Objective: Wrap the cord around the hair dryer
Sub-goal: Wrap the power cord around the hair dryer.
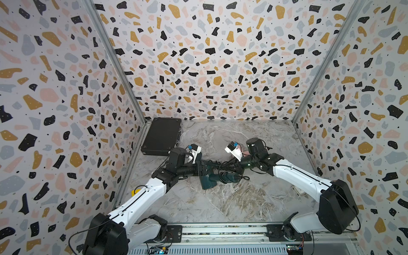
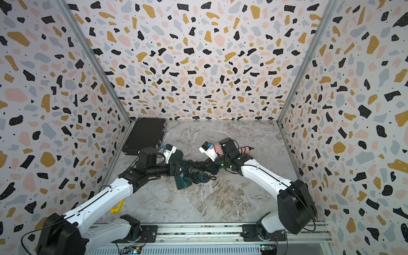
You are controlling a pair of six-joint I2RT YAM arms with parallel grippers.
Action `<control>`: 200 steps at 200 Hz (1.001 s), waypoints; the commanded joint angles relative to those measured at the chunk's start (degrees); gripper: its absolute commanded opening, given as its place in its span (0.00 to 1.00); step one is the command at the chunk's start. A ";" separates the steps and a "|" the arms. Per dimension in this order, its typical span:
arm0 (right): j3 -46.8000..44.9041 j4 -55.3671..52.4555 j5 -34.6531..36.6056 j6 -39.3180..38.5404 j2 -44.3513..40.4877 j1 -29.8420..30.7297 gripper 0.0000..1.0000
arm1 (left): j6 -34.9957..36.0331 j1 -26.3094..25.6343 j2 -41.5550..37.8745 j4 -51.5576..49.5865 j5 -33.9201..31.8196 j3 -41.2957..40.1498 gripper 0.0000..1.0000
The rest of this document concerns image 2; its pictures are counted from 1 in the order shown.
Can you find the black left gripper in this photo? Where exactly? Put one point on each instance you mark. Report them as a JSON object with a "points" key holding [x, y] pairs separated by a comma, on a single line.
{"points": [[176, 172]]}

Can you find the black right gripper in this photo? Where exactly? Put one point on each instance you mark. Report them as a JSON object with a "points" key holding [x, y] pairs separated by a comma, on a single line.
{"points": [[212, 168]]}

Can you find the pink hair dryer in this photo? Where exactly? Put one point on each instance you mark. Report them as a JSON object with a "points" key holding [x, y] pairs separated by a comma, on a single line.
{"points": [[242, 150]]}

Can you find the dark green hair dryer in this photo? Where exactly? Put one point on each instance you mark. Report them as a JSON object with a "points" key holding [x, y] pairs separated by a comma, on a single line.
{"points": [[187, 179], [176, 156]]}

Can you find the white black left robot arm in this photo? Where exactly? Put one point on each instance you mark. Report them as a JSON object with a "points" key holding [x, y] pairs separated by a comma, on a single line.
{"points": [[72, 234]]}

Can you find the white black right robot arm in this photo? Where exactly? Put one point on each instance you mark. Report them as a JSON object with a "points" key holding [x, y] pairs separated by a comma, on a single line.
{"points": [[295, 207]]}

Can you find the black flat case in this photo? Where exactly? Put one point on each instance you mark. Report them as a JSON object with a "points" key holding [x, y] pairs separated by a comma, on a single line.
{"points": [[146, 132]]}

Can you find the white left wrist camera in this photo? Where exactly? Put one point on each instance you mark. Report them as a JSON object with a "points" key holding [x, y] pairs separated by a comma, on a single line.
{"points": [[169, 149]]}

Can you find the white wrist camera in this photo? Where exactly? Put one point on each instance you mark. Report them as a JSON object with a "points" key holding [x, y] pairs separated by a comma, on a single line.
{"points": [[169, 149], [209, 149]]}

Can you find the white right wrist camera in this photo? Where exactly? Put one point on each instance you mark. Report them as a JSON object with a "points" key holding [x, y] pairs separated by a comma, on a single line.
{"points": [[209, 149]]}

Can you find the yellow plastic triangle frame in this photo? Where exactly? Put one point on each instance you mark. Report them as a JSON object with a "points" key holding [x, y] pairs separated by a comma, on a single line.
{"points": [[117, 208]]}

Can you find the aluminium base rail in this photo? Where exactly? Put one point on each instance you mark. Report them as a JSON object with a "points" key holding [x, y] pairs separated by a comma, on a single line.
{"points": [[208, 239]]}

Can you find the aluminium corner post left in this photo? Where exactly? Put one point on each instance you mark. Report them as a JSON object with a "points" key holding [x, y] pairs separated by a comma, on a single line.
{"points": [[66, 13]]}

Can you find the aluminium corner post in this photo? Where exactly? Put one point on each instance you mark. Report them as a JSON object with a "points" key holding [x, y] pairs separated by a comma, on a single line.
{"points": [[327, 14], [66, 13]]}

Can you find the aluminium corner post right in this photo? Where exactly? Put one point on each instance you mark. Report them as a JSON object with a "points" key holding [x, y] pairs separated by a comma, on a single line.
{"points": [[327, 14]]}

